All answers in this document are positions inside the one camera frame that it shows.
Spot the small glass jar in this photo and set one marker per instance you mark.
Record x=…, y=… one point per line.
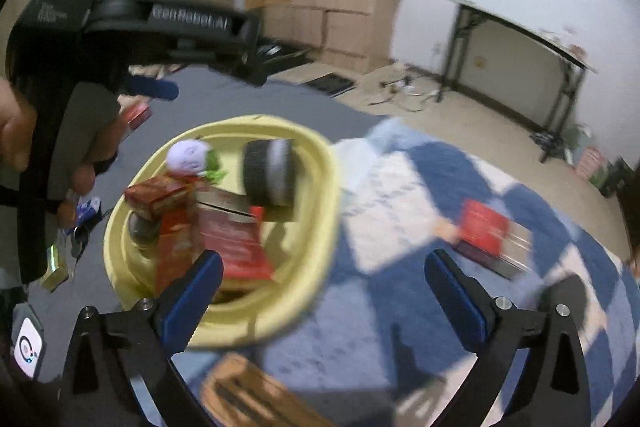
x=142, y=232

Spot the red white cigarette carton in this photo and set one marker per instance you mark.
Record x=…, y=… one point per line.
x=482, y=224

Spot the black suitcase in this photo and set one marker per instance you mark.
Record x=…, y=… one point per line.
x=285, y=54

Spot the red gold cigarette carton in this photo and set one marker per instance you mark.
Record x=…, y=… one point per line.
x=230, y=242
x=175, y=252

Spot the lavender plush ball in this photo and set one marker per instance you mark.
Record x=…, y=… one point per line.
x=187, y=157

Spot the small red cigarette pack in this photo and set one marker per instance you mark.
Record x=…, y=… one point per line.
x=155, y=199

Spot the black folding table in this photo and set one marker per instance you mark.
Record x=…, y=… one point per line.
x=452, y=52

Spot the black grey foam cylinder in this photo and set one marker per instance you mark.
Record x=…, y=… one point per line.
x=270, y=172

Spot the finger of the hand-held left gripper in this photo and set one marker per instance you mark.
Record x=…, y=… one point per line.
x=250, y=67
x=152, y=87

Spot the white flat device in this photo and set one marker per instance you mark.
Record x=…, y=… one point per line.
x=27, y=347

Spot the person's left hand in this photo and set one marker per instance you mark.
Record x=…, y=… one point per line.
x=15, y=127

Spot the small gold box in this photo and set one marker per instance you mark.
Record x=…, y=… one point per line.
x=52, y=274

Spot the bunch of keys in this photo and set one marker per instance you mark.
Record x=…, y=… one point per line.
x=82, y=237

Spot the small green plastic item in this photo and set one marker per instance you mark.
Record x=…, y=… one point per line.
x=215, y=164

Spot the black bag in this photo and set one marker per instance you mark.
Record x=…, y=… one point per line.
x=615, y=177

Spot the pink plastic bag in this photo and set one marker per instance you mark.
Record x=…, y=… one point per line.
x=590, y=162

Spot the yellow plastic tray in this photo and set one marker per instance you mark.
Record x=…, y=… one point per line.
x=310, y=257

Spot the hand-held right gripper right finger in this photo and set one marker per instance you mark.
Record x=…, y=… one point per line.
x=452, y=302

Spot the grey bed sheet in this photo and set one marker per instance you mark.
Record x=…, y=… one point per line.
x=280, y=102

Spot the blue checkered blanket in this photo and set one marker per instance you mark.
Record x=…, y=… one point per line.
x=550, y=232

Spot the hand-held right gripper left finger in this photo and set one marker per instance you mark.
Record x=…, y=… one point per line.
x=192, y=302

